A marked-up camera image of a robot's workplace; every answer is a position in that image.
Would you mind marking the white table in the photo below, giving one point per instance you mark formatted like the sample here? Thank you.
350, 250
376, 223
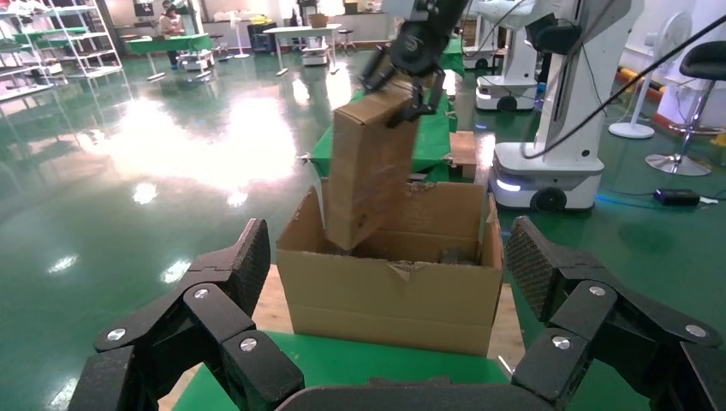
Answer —
300, 29

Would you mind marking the low white robot base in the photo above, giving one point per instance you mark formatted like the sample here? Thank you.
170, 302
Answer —
316, 55
195, 59

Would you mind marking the large open cardboard carton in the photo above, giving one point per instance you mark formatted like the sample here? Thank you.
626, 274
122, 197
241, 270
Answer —
385, 300

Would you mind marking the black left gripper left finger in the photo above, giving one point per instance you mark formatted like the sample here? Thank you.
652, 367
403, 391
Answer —
215, 317

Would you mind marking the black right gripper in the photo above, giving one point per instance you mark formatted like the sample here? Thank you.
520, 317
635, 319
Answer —
425, 34

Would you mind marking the small brown cardboard box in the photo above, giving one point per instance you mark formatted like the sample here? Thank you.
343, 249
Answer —
368, 170

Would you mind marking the black chrome bar stool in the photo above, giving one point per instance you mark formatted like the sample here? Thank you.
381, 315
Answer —
703, 62

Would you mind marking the standing person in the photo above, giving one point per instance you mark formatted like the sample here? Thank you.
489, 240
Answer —
170, 25

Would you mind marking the white metal shelf rack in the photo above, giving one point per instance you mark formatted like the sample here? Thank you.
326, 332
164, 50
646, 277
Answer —
91, 39
22, 62

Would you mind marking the wide green table cloth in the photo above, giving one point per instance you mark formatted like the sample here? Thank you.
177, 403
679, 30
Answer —
351, 363

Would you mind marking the green covered table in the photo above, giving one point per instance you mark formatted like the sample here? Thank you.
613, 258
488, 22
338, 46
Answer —
170, 42

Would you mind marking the dark cabinet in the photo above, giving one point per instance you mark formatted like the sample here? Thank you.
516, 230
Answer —
262, 38

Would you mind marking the slim white pedestal fan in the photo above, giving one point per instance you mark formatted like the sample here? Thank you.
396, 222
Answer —
241, 28

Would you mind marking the black power adapter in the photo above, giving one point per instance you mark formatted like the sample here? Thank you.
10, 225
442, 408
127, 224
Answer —
676, 197

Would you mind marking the white wheeled robot body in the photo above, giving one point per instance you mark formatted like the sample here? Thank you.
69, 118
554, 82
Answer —
567, 113
507, 79

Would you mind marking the small round stool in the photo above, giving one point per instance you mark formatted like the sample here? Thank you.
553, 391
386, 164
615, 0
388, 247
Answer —
346, 34

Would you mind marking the silver binder clip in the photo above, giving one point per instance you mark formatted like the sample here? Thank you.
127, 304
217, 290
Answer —
304, 158

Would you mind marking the yellow black floor bumper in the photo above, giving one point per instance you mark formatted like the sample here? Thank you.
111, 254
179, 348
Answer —
638, 79

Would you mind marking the brown wooden board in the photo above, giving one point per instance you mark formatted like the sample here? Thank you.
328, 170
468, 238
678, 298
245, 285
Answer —
464, 150

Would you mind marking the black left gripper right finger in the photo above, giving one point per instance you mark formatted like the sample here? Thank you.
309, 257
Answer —
595, 317

